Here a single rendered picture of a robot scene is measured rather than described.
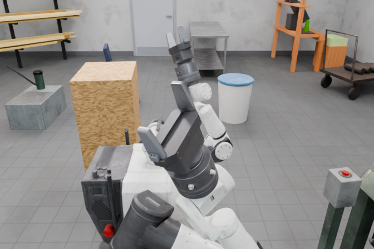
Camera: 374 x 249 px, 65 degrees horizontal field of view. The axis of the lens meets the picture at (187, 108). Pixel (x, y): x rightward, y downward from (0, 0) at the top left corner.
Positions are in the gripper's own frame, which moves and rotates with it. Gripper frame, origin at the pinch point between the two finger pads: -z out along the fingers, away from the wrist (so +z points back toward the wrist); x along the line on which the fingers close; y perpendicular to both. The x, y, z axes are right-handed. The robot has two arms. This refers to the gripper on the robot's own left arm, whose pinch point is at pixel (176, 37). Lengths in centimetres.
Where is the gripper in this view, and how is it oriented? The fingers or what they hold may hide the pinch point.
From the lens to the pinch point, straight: 115.1
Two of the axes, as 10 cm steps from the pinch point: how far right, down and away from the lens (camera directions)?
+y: -8.4, 3.3, -4.3
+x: 4.5, -0.2, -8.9
